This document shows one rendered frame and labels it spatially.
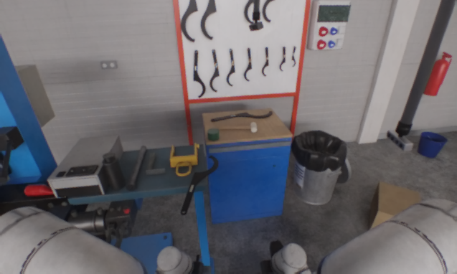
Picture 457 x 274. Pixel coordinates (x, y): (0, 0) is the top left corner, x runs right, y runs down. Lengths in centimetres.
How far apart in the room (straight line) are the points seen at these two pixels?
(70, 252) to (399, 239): 50
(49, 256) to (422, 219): 60
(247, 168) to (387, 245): 169
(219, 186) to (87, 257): 176
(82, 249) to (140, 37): 255
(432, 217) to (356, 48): 306
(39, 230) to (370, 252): 54
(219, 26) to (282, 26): 71
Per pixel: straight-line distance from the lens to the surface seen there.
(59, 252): 46
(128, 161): 157
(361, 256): 46
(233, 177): 210
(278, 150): 204
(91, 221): 137
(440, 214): 55
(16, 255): 51
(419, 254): 47
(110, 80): 304
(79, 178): 134
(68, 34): 307
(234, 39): 281
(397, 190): 283
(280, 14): 292
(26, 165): 171
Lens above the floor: 190
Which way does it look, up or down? 28 degrees down
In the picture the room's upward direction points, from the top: 1 degrees counter-clockwise
